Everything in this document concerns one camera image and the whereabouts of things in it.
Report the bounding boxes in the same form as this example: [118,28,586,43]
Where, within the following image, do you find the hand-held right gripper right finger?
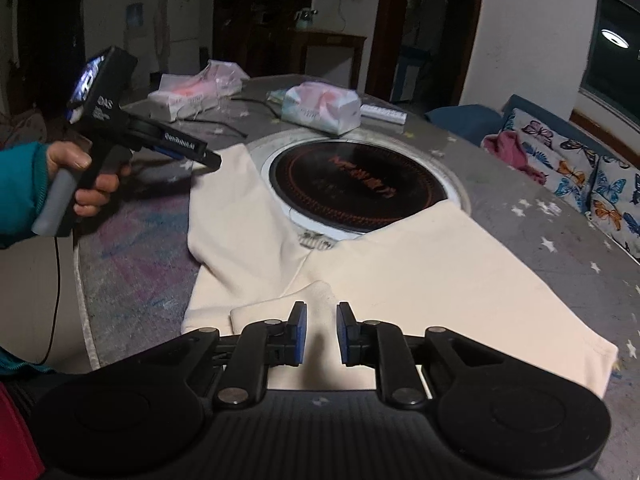
[336,301,501,408]

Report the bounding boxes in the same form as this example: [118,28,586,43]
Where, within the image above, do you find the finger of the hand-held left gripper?
[190,146,222,173]

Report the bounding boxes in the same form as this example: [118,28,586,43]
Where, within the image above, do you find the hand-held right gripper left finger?
[145,301,307,409]

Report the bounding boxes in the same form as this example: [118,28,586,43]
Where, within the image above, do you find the cream garment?
[181,143,619,396]

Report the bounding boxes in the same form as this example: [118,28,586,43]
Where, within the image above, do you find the person's left forearm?
[0,141,55,251]

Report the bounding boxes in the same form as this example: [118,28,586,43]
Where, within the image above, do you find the person's left hand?
[46,140,132,218]

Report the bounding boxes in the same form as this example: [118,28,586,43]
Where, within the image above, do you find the black-armed eyeglasses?
[200,96,281,140]

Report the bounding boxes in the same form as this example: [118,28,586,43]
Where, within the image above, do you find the opened pink tissue pack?
[147,59,250,123]

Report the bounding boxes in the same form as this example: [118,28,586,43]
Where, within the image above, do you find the dark door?
[17,0,87,106]

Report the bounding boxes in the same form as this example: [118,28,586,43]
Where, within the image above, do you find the white refrigerator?
[166,0,202,61]

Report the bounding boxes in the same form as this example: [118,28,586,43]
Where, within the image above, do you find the pastel tissue pack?
[281,81,362,136]

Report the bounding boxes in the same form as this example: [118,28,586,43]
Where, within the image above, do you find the round black induction cooktop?
[260,132,458,237]

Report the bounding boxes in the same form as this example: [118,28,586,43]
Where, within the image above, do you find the dark wooden shelf cabinet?
[212,0,318,78]

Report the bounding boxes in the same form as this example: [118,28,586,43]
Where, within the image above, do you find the wooden side table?
[287,29,368,92]

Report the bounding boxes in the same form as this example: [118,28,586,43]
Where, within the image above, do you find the white remote control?
[360,104,407,125]

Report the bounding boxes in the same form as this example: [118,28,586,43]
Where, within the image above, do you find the grey star-printed table cover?
[75,74,640,480]

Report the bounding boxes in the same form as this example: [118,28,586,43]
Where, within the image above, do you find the pink cloth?
[481,130,551,186]

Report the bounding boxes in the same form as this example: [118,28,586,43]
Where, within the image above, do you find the blue corner sofa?
[425,94,640,266]

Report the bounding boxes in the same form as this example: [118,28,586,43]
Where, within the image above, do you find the person's body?
[0,345,56,480]

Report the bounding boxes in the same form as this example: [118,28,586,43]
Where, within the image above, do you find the green-framed window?
[580,0,640,111]

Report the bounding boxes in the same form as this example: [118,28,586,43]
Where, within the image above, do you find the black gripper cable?
[42,235,62,367]

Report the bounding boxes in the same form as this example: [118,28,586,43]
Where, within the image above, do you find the brown wooden door frame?
[367,0,488,106]

